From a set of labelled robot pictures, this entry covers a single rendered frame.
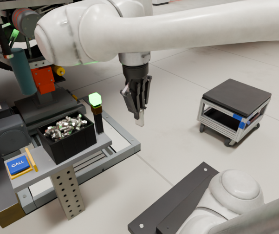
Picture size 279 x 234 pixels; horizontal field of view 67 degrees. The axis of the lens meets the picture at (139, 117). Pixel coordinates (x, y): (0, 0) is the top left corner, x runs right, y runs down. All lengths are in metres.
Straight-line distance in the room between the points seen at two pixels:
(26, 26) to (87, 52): 0.90
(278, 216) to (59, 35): 0.43
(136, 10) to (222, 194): 0.52
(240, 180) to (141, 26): 0.51
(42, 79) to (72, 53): 1.13
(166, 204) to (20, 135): 0.88
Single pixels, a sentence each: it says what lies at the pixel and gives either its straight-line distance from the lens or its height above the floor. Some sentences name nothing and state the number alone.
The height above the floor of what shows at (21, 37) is 0.72.
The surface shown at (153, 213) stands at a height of 0.30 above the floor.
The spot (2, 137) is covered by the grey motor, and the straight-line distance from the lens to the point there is 1.35.
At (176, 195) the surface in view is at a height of 0.30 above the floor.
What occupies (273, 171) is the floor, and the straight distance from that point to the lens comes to 1.70.
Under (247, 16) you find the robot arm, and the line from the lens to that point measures 0.36.
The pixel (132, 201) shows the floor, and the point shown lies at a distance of 1.33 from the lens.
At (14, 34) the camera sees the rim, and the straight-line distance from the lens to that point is 1.55.
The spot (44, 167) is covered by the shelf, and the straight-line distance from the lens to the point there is 0.97.
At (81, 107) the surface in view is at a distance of 1.78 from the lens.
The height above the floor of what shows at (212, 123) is 0.14.
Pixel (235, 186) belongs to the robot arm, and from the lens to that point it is 0.67.
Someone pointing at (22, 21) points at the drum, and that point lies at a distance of 1.29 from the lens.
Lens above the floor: 1.13
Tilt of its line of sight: 37 degrees down
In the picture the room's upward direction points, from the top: straight up
